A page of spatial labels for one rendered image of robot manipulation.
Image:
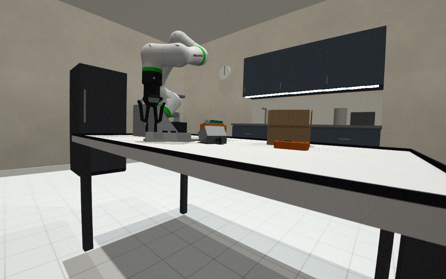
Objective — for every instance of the orange digital multimeter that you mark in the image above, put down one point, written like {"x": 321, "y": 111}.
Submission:
{"x": 292, "y": 145}

